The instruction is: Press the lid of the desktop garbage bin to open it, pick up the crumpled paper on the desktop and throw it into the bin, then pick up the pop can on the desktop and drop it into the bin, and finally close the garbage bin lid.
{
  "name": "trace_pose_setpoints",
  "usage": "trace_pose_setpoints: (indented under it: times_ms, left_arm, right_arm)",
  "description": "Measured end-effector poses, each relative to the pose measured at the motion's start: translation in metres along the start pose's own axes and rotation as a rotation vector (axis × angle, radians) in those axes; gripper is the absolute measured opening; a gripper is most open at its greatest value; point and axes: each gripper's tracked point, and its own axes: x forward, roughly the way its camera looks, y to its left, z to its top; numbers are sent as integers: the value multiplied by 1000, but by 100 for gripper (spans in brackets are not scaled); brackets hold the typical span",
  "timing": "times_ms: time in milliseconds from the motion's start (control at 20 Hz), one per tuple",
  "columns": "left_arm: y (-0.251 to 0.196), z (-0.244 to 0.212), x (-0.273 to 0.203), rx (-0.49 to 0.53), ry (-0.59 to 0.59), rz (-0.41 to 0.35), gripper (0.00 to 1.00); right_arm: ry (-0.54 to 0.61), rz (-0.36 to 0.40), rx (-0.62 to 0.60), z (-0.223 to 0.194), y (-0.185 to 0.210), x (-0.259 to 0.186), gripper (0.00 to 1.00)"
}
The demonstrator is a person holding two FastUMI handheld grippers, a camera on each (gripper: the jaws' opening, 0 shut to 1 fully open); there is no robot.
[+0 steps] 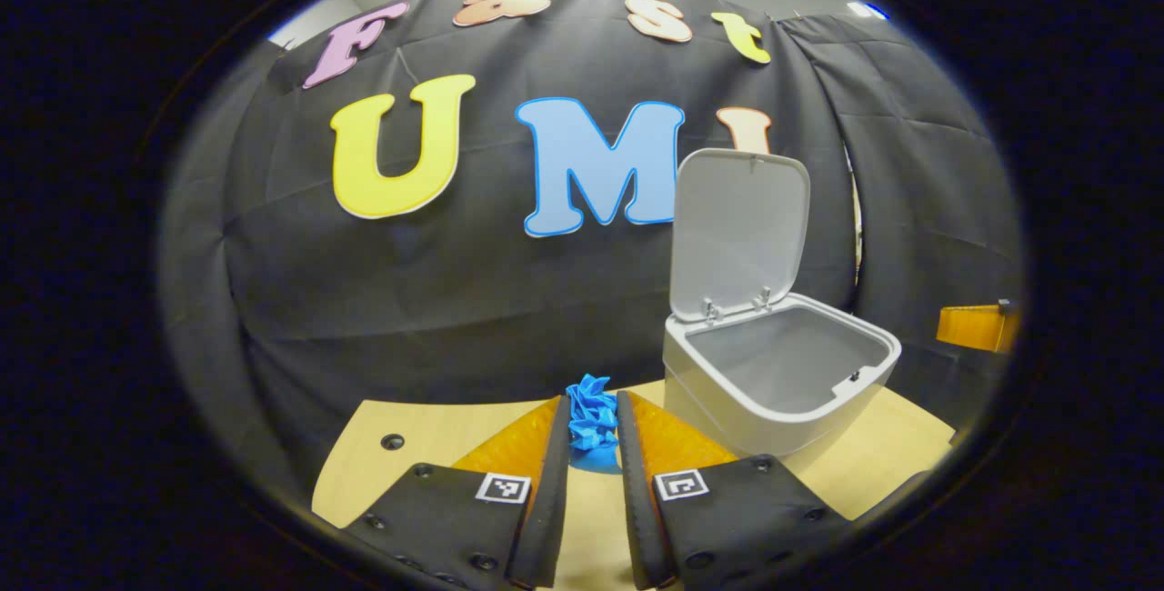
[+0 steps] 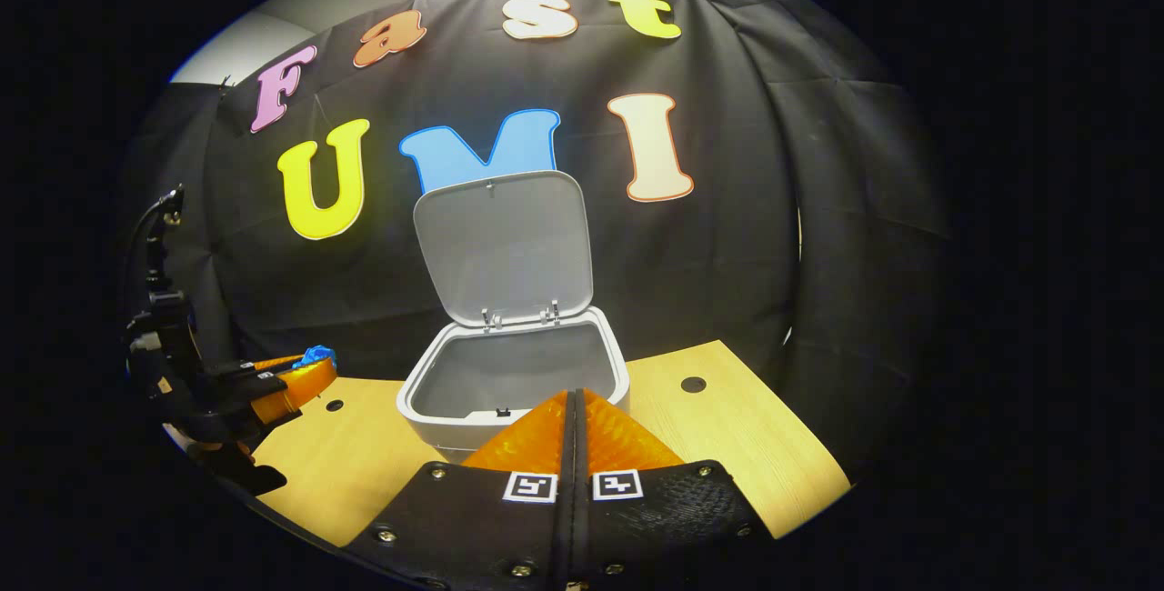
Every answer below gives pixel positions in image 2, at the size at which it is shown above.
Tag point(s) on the blue paper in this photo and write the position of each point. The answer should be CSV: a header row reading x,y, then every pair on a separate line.
x,y
316,356

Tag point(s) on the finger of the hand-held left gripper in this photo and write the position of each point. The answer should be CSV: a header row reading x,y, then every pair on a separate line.
x,y
296,391
268,362

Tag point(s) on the black backdrop cloth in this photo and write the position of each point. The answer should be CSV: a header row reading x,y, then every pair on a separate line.
x,y
727,282

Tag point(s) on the white desktop garbage bin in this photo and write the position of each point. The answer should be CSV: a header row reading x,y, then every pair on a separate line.
x,y
500,255

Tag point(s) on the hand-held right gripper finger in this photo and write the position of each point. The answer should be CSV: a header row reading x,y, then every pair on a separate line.
x,y
583,527
565,518

